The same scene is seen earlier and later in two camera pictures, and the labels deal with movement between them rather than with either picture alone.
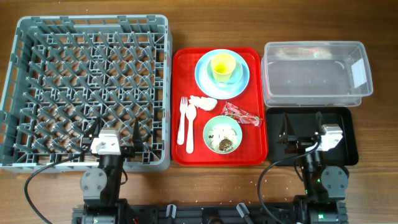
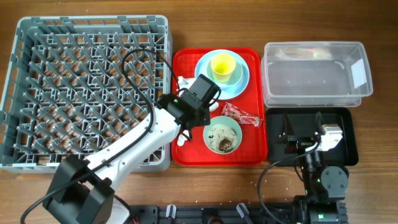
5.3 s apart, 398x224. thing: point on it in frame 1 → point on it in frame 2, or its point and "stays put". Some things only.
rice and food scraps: (222, 137) stays put
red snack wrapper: (240, 115) stays put
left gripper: (138, 146) → (206, 118)
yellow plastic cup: (222, 65) stays put
